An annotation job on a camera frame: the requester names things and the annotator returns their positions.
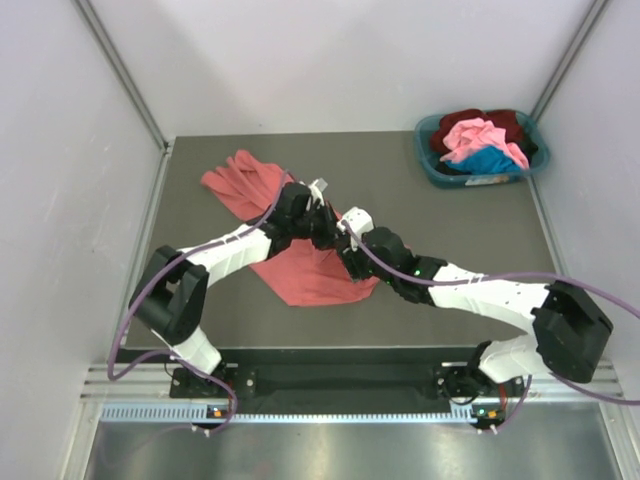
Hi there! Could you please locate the white slotted cable duct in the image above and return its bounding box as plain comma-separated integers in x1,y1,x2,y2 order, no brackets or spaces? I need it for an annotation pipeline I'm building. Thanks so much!
99,403,506,425

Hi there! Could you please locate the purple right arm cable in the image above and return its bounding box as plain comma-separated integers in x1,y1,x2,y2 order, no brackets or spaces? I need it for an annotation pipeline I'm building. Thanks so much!
337,219,640,435

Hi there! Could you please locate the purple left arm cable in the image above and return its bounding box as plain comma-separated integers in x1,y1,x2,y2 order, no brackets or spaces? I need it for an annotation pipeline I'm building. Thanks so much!
97,169,296,471

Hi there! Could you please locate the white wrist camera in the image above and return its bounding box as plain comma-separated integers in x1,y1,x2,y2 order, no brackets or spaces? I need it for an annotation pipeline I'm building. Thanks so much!
306,178,328,212
337,207,374,239

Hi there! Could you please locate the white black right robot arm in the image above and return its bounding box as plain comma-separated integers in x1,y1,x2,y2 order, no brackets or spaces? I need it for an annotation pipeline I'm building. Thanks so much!
337,207,613,396

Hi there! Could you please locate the teal plastic laundry basket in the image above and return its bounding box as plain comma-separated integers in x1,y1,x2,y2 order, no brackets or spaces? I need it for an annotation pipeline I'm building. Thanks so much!
413,109,550,189

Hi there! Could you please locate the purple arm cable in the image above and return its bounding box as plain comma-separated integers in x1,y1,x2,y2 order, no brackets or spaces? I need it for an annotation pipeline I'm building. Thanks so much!
337,219,640,435
97,169,296,471

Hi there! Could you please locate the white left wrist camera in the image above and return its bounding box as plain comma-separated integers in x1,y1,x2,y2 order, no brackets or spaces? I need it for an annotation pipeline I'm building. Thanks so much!
306,178,328,212

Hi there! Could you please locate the right aluminium corner post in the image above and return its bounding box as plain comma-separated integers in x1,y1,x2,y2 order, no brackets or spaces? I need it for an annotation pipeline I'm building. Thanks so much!
530,0,612,122

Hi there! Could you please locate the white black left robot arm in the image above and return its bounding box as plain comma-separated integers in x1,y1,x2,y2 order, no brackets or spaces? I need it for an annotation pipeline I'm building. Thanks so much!
126,178,338,397

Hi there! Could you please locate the dark red t shirt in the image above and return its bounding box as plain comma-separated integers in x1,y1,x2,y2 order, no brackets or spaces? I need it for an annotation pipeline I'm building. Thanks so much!
428,108,525,155

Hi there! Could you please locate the coral red t shirt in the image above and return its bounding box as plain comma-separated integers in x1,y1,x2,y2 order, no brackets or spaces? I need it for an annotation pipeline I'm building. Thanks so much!
200,150,379,307

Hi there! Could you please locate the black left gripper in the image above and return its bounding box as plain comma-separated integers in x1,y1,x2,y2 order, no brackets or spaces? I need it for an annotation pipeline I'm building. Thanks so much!
289,200,354,251

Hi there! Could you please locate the light pink t shirt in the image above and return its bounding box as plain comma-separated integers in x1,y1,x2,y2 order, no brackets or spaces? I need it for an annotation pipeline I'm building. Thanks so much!
440,118,530,172

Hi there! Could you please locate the aluminium corner post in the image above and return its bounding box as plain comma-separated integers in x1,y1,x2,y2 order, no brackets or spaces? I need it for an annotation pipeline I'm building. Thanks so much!
71,0,170,153
530,0,612,122

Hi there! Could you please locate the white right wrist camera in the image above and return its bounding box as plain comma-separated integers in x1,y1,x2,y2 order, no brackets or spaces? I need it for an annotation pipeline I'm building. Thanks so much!
337,207,374,239

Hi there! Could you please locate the left aluminium corner post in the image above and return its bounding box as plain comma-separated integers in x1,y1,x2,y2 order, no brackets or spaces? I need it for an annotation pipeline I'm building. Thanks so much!
71,0,170,153

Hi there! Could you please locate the blue t shirt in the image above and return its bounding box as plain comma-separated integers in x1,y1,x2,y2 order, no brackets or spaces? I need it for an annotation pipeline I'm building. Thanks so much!
444,146,520,175

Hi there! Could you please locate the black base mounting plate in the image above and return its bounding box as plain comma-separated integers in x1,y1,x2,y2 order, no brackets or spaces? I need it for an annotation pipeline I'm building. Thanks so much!
169,347,523,416

